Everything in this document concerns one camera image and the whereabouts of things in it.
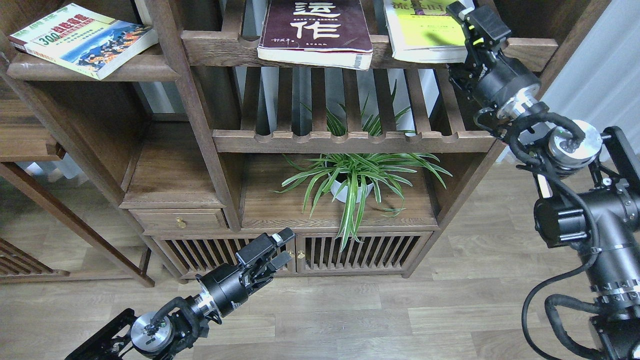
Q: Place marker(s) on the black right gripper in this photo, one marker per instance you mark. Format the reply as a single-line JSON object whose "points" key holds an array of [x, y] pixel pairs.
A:
{"points": [[495, 81]]}

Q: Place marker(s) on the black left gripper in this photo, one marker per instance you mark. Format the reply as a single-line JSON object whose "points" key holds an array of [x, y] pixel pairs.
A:
{"points": [[227, 287]]}

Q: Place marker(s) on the yellow green book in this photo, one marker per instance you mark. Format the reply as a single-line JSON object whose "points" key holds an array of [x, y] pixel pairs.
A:
{"points": [[422, 31]]}

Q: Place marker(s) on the book with mountain cover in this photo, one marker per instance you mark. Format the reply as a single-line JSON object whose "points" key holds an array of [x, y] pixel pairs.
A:
{"points": [[84, 41]]}

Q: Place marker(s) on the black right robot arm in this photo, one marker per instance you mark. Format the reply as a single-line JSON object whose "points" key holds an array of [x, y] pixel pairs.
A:
{"points": [[588, 187]]}

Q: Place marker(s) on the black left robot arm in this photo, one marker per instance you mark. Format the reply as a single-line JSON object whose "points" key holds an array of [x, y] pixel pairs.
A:
{"points": [[160, 335]]}

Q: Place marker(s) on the white plant pot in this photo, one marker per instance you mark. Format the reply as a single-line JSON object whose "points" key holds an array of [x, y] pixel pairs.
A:
{"points": [[340, 188]]}

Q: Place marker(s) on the brass drawer knob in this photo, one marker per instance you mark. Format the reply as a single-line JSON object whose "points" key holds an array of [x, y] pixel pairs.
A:
{"points": [[180, 223]]}

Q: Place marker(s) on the green spider plant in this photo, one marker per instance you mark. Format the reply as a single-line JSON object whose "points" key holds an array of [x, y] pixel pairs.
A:
{"points": [[383, 169]]}

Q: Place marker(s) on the dark wooden bookshelf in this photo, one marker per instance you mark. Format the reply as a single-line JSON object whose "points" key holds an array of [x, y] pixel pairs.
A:
{"points": [[195, 127]]}

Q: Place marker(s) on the white curtain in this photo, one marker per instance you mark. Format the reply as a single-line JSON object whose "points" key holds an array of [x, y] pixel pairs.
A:
{"points": [[594, 74]]}

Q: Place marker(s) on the maroon book white characters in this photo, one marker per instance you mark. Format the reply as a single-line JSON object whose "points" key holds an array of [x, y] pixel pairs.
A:
{"points": [[325, 33]]}

